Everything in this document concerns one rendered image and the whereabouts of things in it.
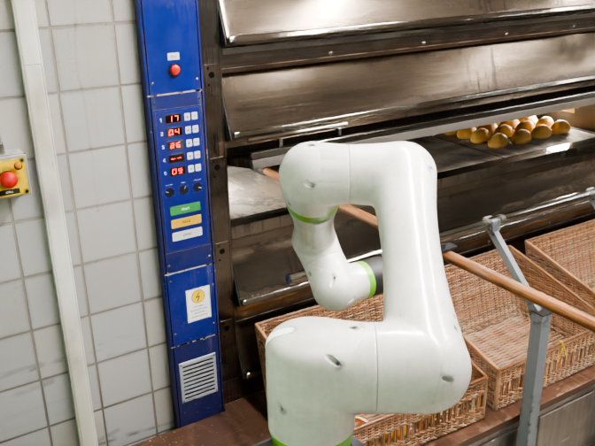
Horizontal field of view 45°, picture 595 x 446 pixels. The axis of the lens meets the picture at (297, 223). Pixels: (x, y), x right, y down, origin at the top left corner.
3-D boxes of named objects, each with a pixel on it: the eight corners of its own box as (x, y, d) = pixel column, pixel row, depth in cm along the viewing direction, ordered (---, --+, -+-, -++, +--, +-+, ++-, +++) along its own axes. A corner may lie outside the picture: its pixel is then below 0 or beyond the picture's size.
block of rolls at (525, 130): (397, 121, 332) (398, 110, 330) (474, 108, 355) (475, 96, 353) (496, 150, 283) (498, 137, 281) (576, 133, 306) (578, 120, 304)
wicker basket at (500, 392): (395, 346, 262) (397, 278, 252) (503, 305, 290) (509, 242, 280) (495, 414, 224) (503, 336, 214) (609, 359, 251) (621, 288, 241)
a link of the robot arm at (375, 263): (377, 304, 171) (378, 270, 168) (348, 287, 180) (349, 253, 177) (397, 298, 174) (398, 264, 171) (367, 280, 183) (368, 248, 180)
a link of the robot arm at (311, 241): (297, 233, 142) (350, 211, 143) (276, 183, 145) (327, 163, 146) (303, 275, 176) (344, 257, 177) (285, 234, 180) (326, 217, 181)
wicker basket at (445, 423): (253, 396, 235) (250, 321, 225) (392, 348, 261) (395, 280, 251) (334, 486, 195) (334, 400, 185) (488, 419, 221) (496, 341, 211)
